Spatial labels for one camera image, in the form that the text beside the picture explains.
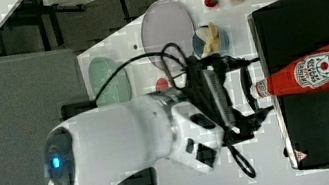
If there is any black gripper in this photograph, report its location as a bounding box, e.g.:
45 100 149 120
183 53 267 145

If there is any red ketchup bottle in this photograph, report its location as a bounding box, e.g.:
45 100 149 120
249 45 329 99

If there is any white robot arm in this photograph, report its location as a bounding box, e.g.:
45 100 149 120
44 54 265 185

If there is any blue bowl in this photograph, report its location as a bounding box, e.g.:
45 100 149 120
192 26 229 58

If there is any pink toy peach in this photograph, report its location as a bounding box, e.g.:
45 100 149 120
155 77 169 91

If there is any grey round plate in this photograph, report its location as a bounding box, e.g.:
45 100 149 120
141 0 195 56

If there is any red toy strawberry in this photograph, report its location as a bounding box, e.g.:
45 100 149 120
204 0 219 8

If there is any green perforated colander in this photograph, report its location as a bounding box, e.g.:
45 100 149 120
88 57 132 107

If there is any black cable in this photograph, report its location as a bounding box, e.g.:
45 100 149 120
86 32 257 185

